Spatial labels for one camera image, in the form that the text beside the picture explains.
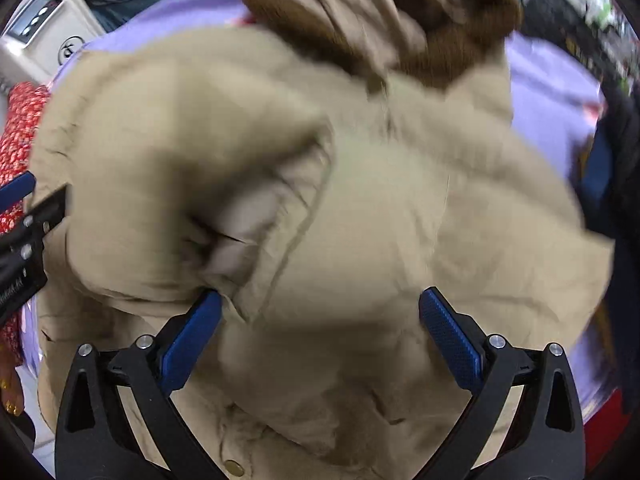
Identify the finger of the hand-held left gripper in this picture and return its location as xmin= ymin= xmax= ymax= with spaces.
xmin=0 ymin=184 xmax=71 ymax=271
xmin=0 ymin=171 xmax=37 ymax=213

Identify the red floral pillow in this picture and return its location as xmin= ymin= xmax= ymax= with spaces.
xmin=0 ymin=82 xmax=51 ymax=366

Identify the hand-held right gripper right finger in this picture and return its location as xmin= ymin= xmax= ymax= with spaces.
xmin=419 ymin=286 xmax=586 ymax=480

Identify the khaki fur-hooded padded jacket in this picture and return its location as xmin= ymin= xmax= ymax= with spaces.
xmin=27 ymin=0 xmax=616 ymax=480

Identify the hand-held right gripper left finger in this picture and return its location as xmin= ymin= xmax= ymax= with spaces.
xmin=55 ymin=290 xmax=223 ymax=480

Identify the white machine with display panel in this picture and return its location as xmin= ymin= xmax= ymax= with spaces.
xmin=0 ymin=0 xmax=101 ymax=86

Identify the purple floral bedsheet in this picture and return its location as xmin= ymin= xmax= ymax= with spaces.
xmin=20 ymin=0 xmax=626 ymax=421

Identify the black knitted cushion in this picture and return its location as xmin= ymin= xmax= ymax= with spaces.
xmin=570 ymin=80 xmax=640 ymax=416

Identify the person's foot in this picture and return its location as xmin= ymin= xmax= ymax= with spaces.
xmin=0 ymin=345 xmax=26 ymax=418

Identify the dark blue cloth strip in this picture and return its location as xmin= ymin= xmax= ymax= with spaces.
xmin=582 ymin=135 xmax=613 ymax=201

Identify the red cloth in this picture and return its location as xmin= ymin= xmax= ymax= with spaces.
xmin=582 ymin=400 xmax=631 ymax=476

